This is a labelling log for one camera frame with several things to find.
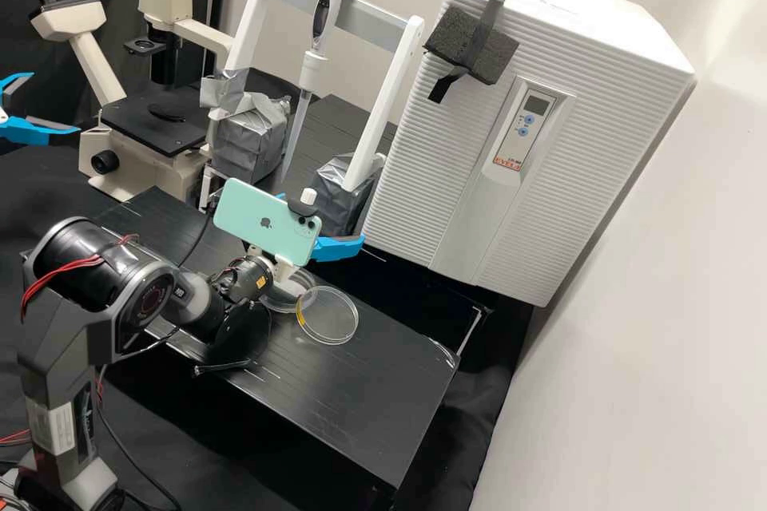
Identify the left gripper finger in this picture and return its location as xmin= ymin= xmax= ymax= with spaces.
xmin=0 ymin=72 xmax=37 ymax=112
xmin=0 ymin=115 xmax=82 ymax=148

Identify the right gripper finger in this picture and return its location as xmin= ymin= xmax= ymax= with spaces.
xmin=311 ymin=232 xmax=368 ymax=264

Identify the grey taped block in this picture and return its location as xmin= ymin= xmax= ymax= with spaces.
xmin=311 ymin=156 xmax=386 ymax=237
xmin=202 ymin=72 xmax=291 ymax=186

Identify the petri dish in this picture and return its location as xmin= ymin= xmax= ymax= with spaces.
xmin=260 ymin=267 xmax=316 ymax=315

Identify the petri dish lid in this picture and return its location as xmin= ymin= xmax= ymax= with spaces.
xmin=295 ymin=285 xmax=361 ymax=347

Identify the black platform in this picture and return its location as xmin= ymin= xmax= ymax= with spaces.
xmin=21 ymin=184 xmax=462 ymax=504
xmin=353 ymin=246 xmax=496 ymax=366

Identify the cream microscope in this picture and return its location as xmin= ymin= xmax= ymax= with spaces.
xmin=30 ymin=0 xmax=238 ymax=204

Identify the incubator door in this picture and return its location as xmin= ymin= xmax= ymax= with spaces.
xmin=362 ymin=0 xmax=699 ymax=311

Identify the pipette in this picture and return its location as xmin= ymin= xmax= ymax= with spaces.
xmin=280 ymin=0 xmax=354 ymax=184

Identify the white pipette stand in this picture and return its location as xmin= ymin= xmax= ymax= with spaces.
xmin=206 ymin=0 xmax=427 ymax=196

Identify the right wrist camera phone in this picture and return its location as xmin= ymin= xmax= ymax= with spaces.
xmin=213 ymin=177 xmax=325 ymax=286

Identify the black cable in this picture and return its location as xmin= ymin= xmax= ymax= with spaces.
xmin=95 ymin=394 xmax=184 ymax=509
xmin=170 ymin=212 xmax=219 ymax=279

